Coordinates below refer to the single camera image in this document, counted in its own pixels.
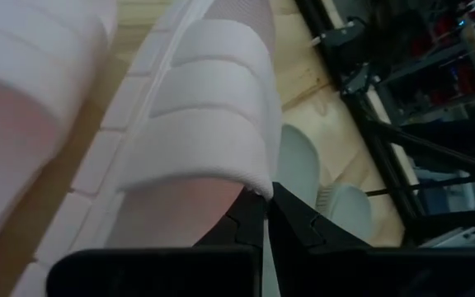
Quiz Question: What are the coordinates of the black aluminium rig frame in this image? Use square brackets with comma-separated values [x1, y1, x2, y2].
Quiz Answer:
[294, 0, 475, 248]

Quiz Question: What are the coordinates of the pink slide sandal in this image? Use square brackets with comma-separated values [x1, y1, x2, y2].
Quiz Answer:
[0, 0, 119, 265]
[10, 0, 284, 297]

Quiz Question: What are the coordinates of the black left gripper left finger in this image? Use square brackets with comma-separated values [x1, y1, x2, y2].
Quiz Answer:
[191, 187, 268, 248]

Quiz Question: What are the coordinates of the grey slide sandal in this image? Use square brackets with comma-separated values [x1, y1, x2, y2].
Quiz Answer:
[315, 183, 374, 243]
[276, 123, 322, 207]

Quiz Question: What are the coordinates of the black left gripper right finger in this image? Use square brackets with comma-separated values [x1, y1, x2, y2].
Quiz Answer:
[268, 181, 371, 248]

